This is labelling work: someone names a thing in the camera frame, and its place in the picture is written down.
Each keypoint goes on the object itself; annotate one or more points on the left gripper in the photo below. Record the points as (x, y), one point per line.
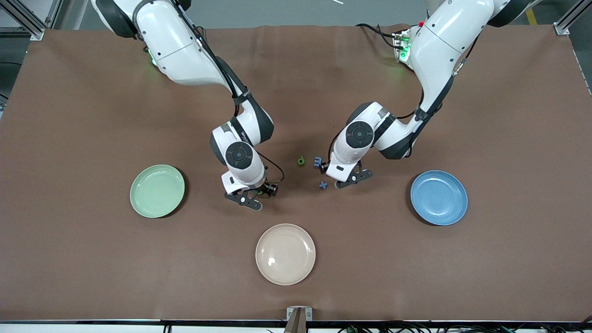
(325, 165)

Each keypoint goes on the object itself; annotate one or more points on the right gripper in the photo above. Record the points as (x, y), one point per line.
(264, 188)

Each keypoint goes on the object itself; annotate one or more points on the green letter p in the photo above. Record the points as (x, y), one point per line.
(301, 161)

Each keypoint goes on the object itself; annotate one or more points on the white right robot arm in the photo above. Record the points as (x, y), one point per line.
(175, 46)

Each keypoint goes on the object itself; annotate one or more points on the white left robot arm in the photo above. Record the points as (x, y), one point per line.
(444, 41)

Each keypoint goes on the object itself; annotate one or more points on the beige plate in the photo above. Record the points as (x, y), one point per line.
(285, 254)

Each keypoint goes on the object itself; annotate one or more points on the green plate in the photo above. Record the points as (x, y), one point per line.
(157, 192)

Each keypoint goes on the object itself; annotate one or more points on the blue plate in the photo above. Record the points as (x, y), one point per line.
(439, 198)

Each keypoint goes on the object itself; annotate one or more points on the brown table cover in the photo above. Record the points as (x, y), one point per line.
(92, 259)

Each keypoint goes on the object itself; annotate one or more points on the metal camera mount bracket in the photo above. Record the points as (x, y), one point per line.
(291, 314)

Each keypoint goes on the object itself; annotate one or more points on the aluminium frame profile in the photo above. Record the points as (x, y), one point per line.
(34, 30)
(562, 28)

